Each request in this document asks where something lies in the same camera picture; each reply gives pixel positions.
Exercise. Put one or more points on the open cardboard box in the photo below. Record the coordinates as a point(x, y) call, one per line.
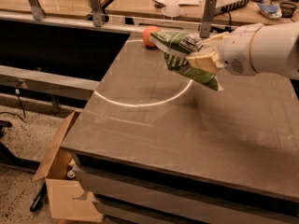
point(67, 199)

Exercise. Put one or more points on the middle metal bracket post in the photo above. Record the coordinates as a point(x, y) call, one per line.
point(97, 13)

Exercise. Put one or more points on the left metal bracket post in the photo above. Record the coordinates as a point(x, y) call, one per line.
point(37, 11)

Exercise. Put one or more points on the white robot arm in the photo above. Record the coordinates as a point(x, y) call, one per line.
point(252, 49)

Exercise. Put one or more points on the right metal bracket post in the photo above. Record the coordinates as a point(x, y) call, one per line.
point(207, 18)

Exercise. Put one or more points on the blue and white cloth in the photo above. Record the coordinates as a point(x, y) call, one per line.
point(270, 11)

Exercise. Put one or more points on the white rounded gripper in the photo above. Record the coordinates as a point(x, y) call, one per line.
point(237, 50)

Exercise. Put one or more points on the orange fruit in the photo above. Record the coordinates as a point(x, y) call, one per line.
point(146, 35)

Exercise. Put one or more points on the green jalapeno chip bag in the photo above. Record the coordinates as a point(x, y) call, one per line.
point(176, 46)

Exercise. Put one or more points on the grey power strip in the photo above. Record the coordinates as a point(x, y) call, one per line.
point(229, 5)

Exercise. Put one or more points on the metal bracket post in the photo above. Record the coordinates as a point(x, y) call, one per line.
point(37, 11)
point(207, 18)
point(97, 13)

